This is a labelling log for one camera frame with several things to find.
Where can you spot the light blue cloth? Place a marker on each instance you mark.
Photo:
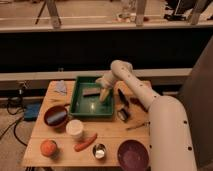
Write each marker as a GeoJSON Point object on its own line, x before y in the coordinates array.
{"type": "Point", "coordinates": [61, 87]}

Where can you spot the dark red bowl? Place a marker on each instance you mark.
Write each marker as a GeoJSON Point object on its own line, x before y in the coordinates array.
{"type": "Point", "coordinates": [56, 116]}

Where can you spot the white cup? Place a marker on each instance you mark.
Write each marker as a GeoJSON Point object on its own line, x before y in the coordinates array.
{"type": "Point", "coordinates": [75, 129]}

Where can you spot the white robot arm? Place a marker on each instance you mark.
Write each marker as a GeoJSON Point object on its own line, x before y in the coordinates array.
{"type": "Point", "coordinates": [170, 137]}

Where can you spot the orange carrot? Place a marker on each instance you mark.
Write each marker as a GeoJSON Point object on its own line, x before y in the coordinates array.
{"type": "Point", "coordinates": [83, 145]}

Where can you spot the orange fruit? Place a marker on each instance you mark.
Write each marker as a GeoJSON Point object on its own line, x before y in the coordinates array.
{"type": "Point", "coordinates": [48, 148]}

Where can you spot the green plastic tray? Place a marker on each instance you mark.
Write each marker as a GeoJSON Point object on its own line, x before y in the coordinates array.
{"type": "Point", "coordinates": [89, 106]}

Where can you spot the small metal cup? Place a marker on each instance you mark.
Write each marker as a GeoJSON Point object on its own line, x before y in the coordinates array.
{"type": "Point", "coordinates": [99, 151]}

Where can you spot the blue box on floor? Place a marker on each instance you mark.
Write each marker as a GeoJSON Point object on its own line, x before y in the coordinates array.
{"type": "Point", "coordinates": [31, 111]}

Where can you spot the silver fork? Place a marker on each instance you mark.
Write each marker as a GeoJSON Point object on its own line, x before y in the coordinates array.
{"type": "Point", "coordinates": [144, 124]}

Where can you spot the bunch of dark grapes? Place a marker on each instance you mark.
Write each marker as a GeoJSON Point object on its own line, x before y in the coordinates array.
{"type": "Point", "coordinates": [136, 101]}

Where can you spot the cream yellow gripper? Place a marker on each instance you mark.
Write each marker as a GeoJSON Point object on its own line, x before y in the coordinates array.
{"type": "Point", "coordinates": [103, 94]}

